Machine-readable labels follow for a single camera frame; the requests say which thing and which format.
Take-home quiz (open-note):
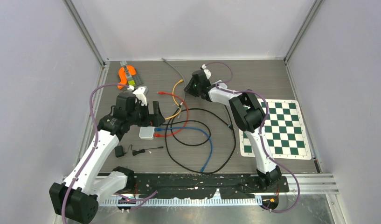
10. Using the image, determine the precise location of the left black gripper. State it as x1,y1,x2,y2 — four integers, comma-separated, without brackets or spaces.
128,101,165,127

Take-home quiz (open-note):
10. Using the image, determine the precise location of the red ethernet cable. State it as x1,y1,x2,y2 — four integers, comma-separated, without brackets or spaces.
153,91,190,138

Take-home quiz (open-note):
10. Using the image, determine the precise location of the white network switch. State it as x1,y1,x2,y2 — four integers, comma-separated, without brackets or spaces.
139,126,155,140

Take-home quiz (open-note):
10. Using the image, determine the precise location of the grey ethernet cable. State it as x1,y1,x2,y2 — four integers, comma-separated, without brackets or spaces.
161,57,187,107

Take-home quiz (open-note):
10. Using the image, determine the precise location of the yellow ethernet cable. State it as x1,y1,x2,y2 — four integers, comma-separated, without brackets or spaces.
164,79,185,120

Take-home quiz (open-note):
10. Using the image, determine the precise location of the blue ethernet cable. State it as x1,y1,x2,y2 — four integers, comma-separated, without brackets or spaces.
153,126,214,173

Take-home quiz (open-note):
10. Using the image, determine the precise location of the black cable with green plug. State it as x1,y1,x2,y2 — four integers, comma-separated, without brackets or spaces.
164,108,237,175

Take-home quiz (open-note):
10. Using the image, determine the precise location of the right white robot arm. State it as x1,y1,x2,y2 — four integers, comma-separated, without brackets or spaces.
184,69,282,192

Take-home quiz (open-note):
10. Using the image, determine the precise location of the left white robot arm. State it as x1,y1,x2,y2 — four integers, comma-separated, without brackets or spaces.
49,92,165,224

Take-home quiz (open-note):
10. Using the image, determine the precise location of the grey lego baseplate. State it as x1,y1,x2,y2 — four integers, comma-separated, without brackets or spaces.
118,61,144,87

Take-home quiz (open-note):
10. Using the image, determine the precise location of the black power adapter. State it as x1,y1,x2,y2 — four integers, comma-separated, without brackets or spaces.
114,145,164,158

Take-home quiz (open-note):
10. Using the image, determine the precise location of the orange S-shaped block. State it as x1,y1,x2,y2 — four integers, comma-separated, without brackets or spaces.
118,65,137,86

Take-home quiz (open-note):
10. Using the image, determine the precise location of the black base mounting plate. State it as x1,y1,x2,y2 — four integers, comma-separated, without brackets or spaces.
118,173,289,199

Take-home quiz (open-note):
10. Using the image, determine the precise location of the green white chessboard mat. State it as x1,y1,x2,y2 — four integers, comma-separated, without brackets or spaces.
238,98,312,161

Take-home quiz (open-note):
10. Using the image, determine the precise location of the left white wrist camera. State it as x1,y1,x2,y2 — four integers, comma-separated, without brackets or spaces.
127,85,148,106

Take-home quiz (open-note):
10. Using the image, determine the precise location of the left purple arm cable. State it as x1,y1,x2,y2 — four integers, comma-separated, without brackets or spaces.
60,83,131,224

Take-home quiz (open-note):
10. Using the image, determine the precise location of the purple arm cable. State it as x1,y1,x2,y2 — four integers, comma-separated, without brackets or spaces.
206,62,301,215
60,83,131,224

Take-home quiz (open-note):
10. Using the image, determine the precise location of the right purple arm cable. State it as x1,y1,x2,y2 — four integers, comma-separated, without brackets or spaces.
206,62,301,215

